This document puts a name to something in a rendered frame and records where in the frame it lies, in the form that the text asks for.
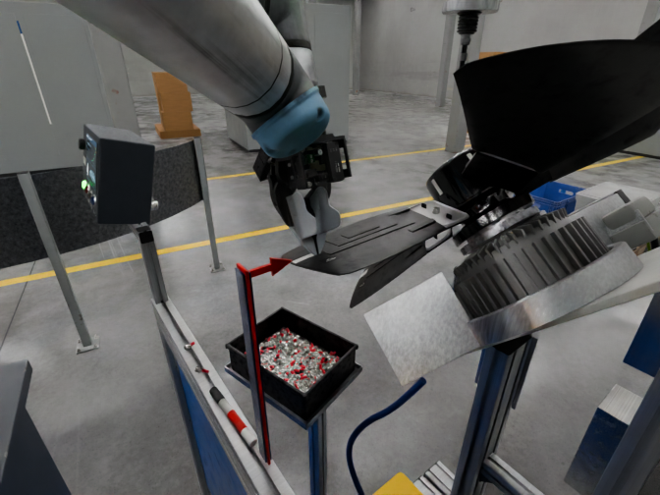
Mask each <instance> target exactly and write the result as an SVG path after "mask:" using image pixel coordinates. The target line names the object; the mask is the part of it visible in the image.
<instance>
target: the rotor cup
mask: <svg viewBox="0 0 660 495"><path fill-rule="evenodd" d="M469 153H470V154H471V155H472V156H474V154H475V153H476V151H474V150H473V149H472V148H468V149H466V150H464V151H462V152H460V153H458V154H456V155H455V156H453V157H452V158H450V159H449V160H447V161H446V162H445V163H443V164H442V165H441V166H440V167H439V168H437V169H436V170H435V171H434V172H433V173H432V174H431V176H430V177H429V179H428V180H427V182H426V188H427V190H428V191H429V193H430V194H431V196H432V197H433V199H434V200H435V201H438V202H440V203H443V204H445V205H448V206H450V207H453V208H456V209H458V210H461V211H462V212H464V213H466V214H468V216H469V217H471V219H470V220H467V221H466V222H464V223H462V224H461V225H462V227H463V228H462V229H461V230H460V231H458V232H457V233H456V234H455V235H454V236H453V239H452V241H453V243H454V244H455V246H456V248H462V247H464V246H465V245H466V244H468V241H469V240H470V239H471V238H472V237H474V236H475V235H476V234H478V233H479V232H481V231H482V230H484V229H486V228H487V227H489V226H491V225H492V224H494V223H496V222H497V221H499V220H501V219H503V218H504V217H506V216H508V215H510V214H512V213H514V212H516V211H518V210H521V209H527V208H530V207H532V206H533V205H534V203H535V200H534V199H533V197H532V196H531V195H530V193H529V192H525V193H521V194H518V195H516V196H514V197H512V198H510V197H509V196H508V195H507V193H506V190H503V189H501V188H498V187H495V186H492V185H489V184H486V183H483V182H480V181H479V180H476V179H473V178H470V177H467V176H464V175H462V173H463V172H464V170H465V168H466V165H467V164H468V162H469V158H468V157H467V154H469ZM433 179H434V181H435V182H436V184H437V185H438V187H439V188H440V190H441V191H442V194H441V195H440V194H439V192H438V191H437V190H436V189H435V187H434V186H433V184H432V183H431V181H432V180H433Z"/></svg>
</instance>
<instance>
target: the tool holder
mask: <svg viewBox="0 0 660 495"><path fill-rule="evenodd" d="M500 2H502V0H448V1H445V2H444V3H443V6H442V14H443V15H449V16H458V15H457V13H459V12H468V11H478V12H482V13H481V14H480V15H487V14H493V13H497V12H498V11H499V7H500Z"/></svg>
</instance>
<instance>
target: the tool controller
mask: <svg viewBox="0 0 660 495"><path fill-rule="evenodd" d="M79 149H80V150H83V180H86V181H87V184H88V185H89V190H92V196H93V195H94V194H95V197H96V205H95V206H93V205H92V204H91V203H90V199H88V197H87V193H85V192H84V189H83V192H82V193H83V195H84V197H85V199H86V201H87V203H88V205H89V207H90V209H91V211H92V213H93V215H94V217H95V219H96V221H97V223H98V224H139V225H140V223H143V222H146V224H147V225H148V224H149V223H150V217H151V210H157V209H158V202H157V201H154V199H153V197H152V189H153V174H154V161H155V160H154V159H155V145H153V144H152V143H150V142H148V141H147V140H145V139H144V138H142V137H140V136H138V135H136V134H135V133H133V132H131V131H130V130H123V129H117V128H111V127H104V126H98V125H92V124H84V125H83V138H80V139H79ZM86 158H88V159H89V180H88V178H87V177H86Z"/></svg>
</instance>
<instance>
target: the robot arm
mask: <svg viewBox="0 0 660 495"><path fill-rule="evenodd" d="M54 1H56V2H58V3H59V4H61V5H62V6H64V7H66V8H67V9H69V10H70V11H72V12H73V13H75V14H77V15H78V16H80V17H81V18H83V19H84V20H86V21H88V22H89V23H91V24H92V25H94V26H95V27H97V28H99V29H101V30H102V31H104V32H105V33H107V34H109V35H110V36H112V37H113V38H115V39H116V40H118V41H120V42H121V43H123V44H124V45H126V46H127V47H129V48H131V49H132V50H134V51H135V52H136V53H137V54H139V55H141V56H142V57H144V58H145V59H147V60H148V61H150V62H152V63H153V64H155V65H156V66H158V67H159V68H161V69H163V70H164V71H166V72H167V73H169V74H170V75H172V76H174V77H175V78H177V79H178V80H180V81H182V82H183V83H185V84H187V85H188V86H190V87H192V88H193V89H195V90H196V91H198V92H199V93H201V94H203V95H204V96H206V97H207V98H209V99H210V100H212V101H214V102H215V103H217V104H218V105H220V106H221V107H223V108H225V109H226V110H228V111H229V112H230V113H232V114H234V115H235V116H237V117H238V118H240V119H241V120H243V121H244V122H245V124H246V125H247V127H248V128H249V130H250V131H251V133H252V135H251V136H252V138H253V139H256V140H257V142H258V143H259V145H260V146H261V148H260V150H259V152H258V155H257V157H256V160H255V162H254V165H253V167H252V168H253V170H254V172H255V174H256V176H257V178H258V179H259V181H260V182H261V181H266V180H268V182H269V189H270V196H271V200H272V203H273V205H274V207H275V209H276V210H277V212H278V213H279V215H280V216H281V218H282V219H283V221H284V222H285V224H286V225H287V226H288V227H289V228H290V230H291V231H292V233H293V234H294V236H295V237H296V238H297V239H298V241H299V242H300V243H301V244H302V245H303V246H304V247H305V248H306V249H307V250H308V251H309V252H310V253H312V254H313V255H317V254H320V253H321V252H322V249H323V246H324V244H325V240H326V235H327V232H328V231H330V230H333V229H335V228H337V227H339V226H340V225H341V215H340V213H339V211H338V210H336V209H335V208H333V207H332V206H331V205H330V203H329V197H330V193H331V183H335V182H340V181H343V180H345V178H348V177H351V176H352V173H351V167H350V161H349V155H348V150H347V145H346V139H345V136H337V137H335V136H334V135H333V134H328V135H326V131H325V129H326V128H327V126H328V123H329V119H330V113H329V109H328V107H327V106H326V104H325V102H324V100H323V99H324V98H326V97H327V96H326V91H325V85H319V86H317V85H318V82H317V77H316V72H315V67H314V61H313V56H312V50H311V43H310V38H309V32H308V27H307V21H306V16H305V10H304V5H303V0H54ZM342 147H343V148H344V154H345V159H346V165H347V169H343V166H342V160H341V155H340V149H339V148H342ZM296 189H298V190H306V189H311V190H310V191H309V192H308V194H307V195H306V196H305V197H304V198H303V196H302V195H301V194H300V193H299V192H295V191H296Z"/></svg>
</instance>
